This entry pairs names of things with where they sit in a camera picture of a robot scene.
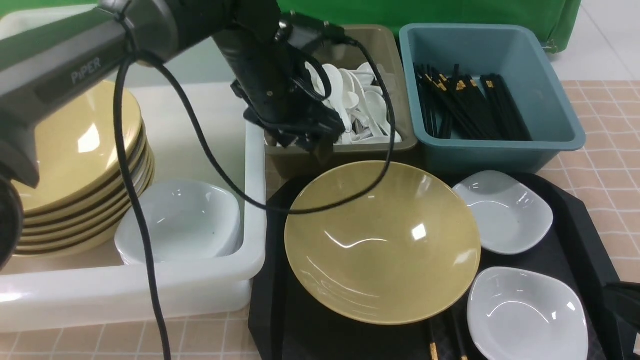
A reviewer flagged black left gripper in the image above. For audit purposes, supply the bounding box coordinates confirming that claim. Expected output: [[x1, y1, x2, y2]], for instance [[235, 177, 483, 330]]
[[215, 24, 346, 151]]

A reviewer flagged yellow noodle bowl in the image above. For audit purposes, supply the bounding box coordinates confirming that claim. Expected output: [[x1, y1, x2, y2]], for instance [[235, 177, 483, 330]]
[[283, 162, 482, 326]]

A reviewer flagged white square dish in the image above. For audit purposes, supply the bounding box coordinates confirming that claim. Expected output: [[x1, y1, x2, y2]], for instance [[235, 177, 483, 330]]
[[452, 170, 554, 255], [466, 266, 589, 360]]

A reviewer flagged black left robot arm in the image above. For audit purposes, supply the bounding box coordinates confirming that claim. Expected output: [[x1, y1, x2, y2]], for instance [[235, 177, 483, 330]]
[[1, 0, 346, 265]]

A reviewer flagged white spoons pile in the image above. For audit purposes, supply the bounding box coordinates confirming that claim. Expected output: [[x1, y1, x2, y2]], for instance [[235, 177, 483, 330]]
[[322, 63, 391, 145]]

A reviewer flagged white plastic tub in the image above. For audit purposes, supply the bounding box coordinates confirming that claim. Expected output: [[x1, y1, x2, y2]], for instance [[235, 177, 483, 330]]
[[0, 5, 267, 334]]

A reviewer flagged olive plastic bin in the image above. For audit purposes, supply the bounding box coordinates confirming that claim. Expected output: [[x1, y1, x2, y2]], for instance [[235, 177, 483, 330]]
[[265, 24, 422, 179]]

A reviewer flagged stack of white dishes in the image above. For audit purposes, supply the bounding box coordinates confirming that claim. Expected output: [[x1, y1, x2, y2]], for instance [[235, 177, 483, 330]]
[[138, 179, 242, 264]]

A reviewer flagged black chopsticks bundle in bin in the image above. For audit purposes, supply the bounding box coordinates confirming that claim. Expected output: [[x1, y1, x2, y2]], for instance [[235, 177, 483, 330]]
[[413, 63, 533, 142]]

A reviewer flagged stack of yellow bowls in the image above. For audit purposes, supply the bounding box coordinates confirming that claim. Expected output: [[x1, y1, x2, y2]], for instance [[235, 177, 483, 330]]
[[13, 80, 131, 258]]

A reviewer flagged black serving tray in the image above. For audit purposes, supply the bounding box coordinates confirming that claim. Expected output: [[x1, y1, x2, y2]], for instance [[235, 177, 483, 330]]
[[247, 173, 639, 360]]

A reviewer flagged teal plastic bin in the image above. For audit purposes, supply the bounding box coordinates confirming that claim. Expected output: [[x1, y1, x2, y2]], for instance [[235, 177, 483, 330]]
[[398, 23, 586, 174]]

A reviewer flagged green backdrop cloth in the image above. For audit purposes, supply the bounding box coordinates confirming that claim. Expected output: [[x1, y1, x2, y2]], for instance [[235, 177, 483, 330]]
[[0, 0, 583, 54]]

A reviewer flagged black chopstick on tray left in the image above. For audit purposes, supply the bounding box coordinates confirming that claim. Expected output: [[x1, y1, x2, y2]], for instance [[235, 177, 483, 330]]
[[425, 319, 439, 360]]

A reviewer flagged black chopstick on tray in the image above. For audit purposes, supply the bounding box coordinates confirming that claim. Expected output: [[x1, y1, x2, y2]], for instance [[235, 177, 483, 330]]
[[448, 308, 469, 360], [425, 319, 439, 360]]

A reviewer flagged black chopstick on tray right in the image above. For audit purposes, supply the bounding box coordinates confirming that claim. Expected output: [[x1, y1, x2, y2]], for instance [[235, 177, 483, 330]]
[[448, 308, 469, 360]]

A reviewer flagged beige checkered tablecloth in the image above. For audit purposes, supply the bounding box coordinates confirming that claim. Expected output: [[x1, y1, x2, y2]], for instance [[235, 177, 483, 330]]
[[1, 80, 639, 360]]

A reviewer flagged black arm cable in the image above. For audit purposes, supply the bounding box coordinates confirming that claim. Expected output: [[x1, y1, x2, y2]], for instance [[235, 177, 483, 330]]
[[113, 20, 397, 360]]

